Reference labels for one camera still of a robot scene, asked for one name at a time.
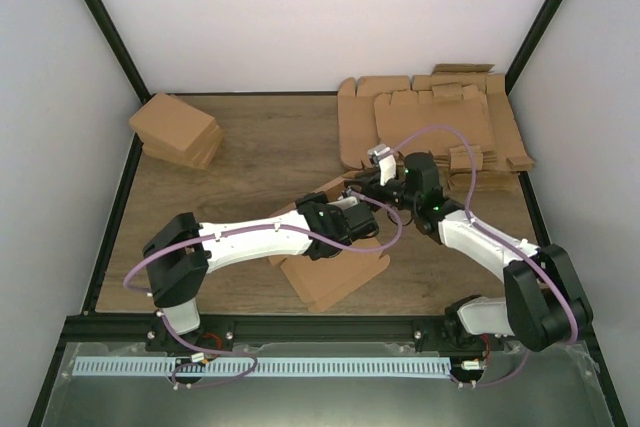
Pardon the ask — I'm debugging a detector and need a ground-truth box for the cardboard box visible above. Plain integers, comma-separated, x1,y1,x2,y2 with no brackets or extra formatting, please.
267,176,391,314

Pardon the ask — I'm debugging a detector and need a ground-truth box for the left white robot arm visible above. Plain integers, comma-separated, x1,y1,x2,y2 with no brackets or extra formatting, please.
143,193,379,351

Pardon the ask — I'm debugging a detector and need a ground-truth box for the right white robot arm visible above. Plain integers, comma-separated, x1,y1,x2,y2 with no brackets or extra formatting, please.
345,153,593,352

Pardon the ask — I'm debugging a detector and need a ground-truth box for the stack of flat cardboard blanks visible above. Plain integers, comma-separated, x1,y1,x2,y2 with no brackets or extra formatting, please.
337,64,534,191

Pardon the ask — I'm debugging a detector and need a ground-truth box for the stack of folded cardboard boxes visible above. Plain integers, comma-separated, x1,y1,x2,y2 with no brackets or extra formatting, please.
129,94,224,169

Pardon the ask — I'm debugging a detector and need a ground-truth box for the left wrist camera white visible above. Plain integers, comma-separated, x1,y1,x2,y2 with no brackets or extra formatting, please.
340,188,365,209

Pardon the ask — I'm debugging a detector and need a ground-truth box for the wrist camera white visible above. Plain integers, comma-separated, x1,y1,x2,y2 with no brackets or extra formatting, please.
340,188,365,209
367,144,397,187

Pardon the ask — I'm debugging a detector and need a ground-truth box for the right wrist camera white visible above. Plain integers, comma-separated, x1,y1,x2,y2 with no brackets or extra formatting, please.
367,144,397,187

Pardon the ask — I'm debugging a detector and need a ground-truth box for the light blue slotted cable duct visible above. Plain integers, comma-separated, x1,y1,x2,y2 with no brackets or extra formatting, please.
71,356,451,379

